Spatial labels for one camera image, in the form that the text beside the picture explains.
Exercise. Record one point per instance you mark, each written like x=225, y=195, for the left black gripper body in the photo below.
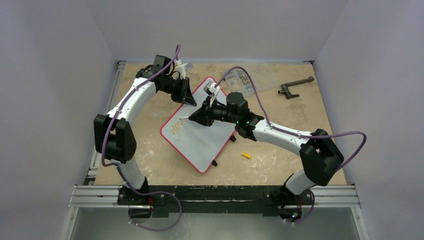
x=174, y=88

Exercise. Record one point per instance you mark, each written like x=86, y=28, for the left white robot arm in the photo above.
x=113, y=135

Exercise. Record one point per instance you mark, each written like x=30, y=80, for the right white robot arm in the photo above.
x=319, y=155

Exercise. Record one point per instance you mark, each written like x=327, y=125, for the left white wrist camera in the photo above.
x=181, y=68

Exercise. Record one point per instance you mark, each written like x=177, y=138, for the yellow marker cap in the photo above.
x=246, y=155

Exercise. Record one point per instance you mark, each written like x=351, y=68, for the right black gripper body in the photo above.
x=206, y=114

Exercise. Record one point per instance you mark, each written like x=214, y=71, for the clear screw organizer box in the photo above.
x=238, y=81

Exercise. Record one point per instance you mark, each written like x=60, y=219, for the black whiteboard clip upper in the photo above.
x=233, y=138

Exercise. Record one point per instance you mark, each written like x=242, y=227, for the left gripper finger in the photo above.
x=188, y=100
x=186, y=89

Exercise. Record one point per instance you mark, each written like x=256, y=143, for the pink framed whiteboard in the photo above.
x=198, y=144

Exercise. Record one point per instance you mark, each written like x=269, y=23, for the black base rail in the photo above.
x=267, y=200

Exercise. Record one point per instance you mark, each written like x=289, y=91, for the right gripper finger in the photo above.
x=202, y=120
x=202, y=112

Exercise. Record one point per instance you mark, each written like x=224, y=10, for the aluminium frame rail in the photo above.
x=89, y=195

